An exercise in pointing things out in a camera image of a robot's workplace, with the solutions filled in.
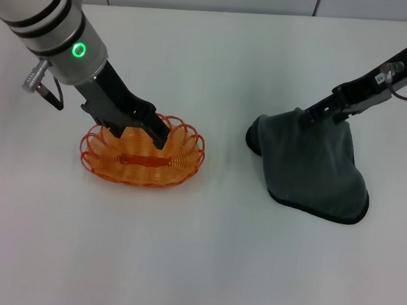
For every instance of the dark grey towel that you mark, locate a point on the dark grey towel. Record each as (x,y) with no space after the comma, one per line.
(314,167)

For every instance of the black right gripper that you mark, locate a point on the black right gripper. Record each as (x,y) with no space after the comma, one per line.
(372,87)

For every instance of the orange woven plastic basket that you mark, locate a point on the orange woven plastic basket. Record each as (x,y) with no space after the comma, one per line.
(143,169)

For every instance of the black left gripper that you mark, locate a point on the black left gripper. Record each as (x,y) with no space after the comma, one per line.
(112,101)

